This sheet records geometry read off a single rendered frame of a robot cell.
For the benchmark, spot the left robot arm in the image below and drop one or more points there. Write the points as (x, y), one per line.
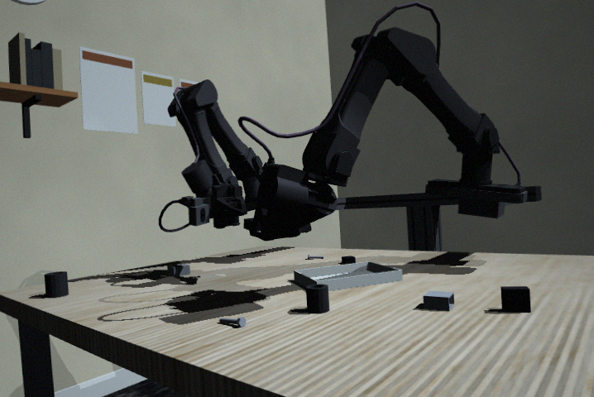
(332, 151)

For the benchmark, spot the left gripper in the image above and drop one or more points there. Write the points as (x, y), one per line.
(276, 225)

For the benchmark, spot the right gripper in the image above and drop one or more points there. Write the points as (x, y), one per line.
(229, 205)

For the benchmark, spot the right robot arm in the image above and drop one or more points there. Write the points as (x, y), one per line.
(210, 169)

